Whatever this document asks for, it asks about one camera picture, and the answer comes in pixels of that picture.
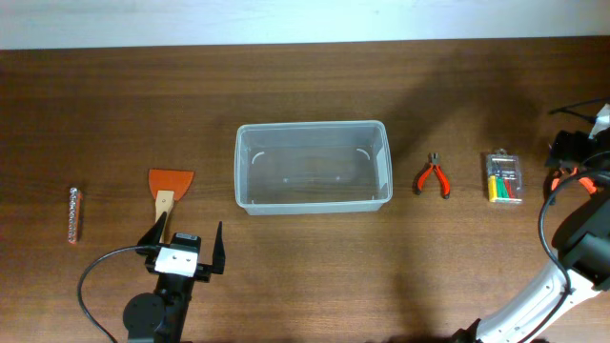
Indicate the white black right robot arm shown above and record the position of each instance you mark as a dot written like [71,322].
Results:
[578,267]

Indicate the clear box of coloured tubes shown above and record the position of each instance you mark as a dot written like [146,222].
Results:
[504,178]

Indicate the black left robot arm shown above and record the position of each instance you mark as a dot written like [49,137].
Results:
[160,316]

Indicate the orange black long-nose pliers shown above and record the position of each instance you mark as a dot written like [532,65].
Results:
[557,173]

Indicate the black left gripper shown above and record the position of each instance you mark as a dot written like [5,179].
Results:
[205,272]

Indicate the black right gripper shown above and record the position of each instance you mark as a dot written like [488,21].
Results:
[573,151]

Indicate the orange bit holder strip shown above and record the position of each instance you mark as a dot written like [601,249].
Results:
[75,215]

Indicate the orange scraper with wooden handle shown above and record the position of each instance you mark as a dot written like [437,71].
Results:
[168,187]

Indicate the clear plastic container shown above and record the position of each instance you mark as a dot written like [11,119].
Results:
[312,167]

